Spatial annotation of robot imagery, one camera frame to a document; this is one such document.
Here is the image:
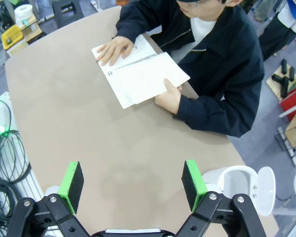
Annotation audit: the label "black cable coil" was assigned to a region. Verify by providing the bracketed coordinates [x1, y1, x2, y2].
[0, 180, 18, 237]

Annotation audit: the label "person left hand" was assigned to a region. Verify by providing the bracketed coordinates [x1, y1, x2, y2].
[154, 78, 183, 116]

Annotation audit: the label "blue shirt mannequin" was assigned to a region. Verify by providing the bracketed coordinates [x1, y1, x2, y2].
[258, 0, 296, 61]

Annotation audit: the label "white trash can with lid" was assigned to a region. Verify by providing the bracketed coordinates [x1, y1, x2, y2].
[202, 165, 276, 217]

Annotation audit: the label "grey plastic stool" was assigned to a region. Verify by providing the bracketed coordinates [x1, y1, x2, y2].
[51, 0, 84, 28]

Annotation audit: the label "white spiral notebook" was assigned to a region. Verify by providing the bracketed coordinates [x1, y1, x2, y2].
[91, 34, 191, 110]

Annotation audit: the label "person in dark jacket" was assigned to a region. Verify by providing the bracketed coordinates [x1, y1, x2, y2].
[115, 0, 265, 138]

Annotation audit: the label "red plastic crate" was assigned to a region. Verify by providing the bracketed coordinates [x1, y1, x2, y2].
[279, 82, 296, 121]

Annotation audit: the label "black cable loop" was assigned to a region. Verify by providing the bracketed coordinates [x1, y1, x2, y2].
[0, 98, 32, 184]

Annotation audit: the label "yellow crate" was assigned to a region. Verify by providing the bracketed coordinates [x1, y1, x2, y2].
[1, 25, 24, 49]

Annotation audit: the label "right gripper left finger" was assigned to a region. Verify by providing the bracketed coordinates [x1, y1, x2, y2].
[4, 161, 92, 237]

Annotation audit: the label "right forearm in black sleeve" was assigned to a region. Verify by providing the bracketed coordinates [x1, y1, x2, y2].
[115, 4, 163, 41]

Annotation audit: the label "person head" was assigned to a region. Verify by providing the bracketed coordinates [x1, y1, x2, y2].
[176, 0, 242, 19]

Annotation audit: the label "person glasses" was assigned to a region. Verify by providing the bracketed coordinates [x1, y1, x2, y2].
[180, 0, 208, 8]

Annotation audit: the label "small wooden box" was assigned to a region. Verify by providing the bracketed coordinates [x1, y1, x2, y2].
[21, 21, 42, 43]

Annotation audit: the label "wooden board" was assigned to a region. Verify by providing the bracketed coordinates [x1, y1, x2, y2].
[265, 71, 296, 101]

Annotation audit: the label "left forearm in black sleeve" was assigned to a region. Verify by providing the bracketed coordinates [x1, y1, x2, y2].
[174, 95, 252, 138]

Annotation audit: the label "white paper roll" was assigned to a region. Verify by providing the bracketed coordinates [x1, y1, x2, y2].
[14, 3, 34, 28]

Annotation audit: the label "white t-shirt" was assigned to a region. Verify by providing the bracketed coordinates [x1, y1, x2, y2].
[189, 17, 217, 50]

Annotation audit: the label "black wire rack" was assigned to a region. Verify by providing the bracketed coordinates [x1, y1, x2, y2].
[273, 125, 296, 167]

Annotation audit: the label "person right hand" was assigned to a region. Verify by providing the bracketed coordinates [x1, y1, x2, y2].
[95, 36, 134, 67]

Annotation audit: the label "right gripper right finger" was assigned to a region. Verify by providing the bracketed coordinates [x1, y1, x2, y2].
[175, 160, 267, 237]

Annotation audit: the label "white paper sheet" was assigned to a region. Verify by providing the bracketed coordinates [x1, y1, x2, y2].
[124, 51, 191, 105]

